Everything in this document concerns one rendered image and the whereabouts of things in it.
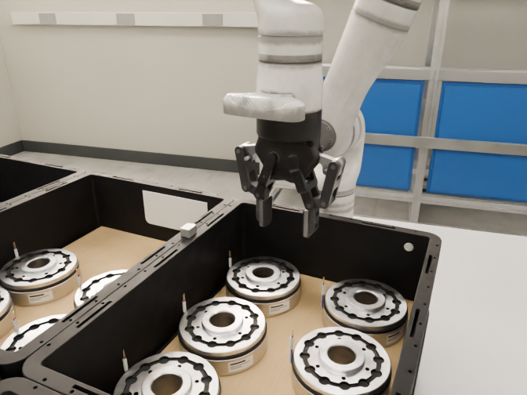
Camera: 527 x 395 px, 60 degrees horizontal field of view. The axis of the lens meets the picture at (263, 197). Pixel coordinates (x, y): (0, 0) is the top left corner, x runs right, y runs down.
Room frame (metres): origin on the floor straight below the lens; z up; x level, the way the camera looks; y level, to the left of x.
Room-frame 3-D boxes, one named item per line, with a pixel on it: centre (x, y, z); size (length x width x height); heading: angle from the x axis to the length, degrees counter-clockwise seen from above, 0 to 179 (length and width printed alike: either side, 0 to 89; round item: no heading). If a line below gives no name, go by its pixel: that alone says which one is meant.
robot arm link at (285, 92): (0.50, -0.02, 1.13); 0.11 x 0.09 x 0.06; 151
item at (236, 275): (0.53, 0.00, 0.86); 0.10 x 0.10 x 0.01
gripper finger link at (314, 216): (0.50, -0.07, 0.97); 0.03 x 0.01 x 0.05; 61
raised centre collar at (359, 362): (0.37, -0.08, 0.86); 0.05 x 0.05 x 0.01
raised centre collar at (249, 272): (0.53, 0.00, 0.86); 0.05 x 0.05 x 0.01
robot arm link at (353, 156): (0.79, -0.13, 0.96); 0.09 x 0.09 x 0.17; 58
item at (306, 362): (0.37, -0.08, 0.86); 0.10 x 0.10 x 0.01
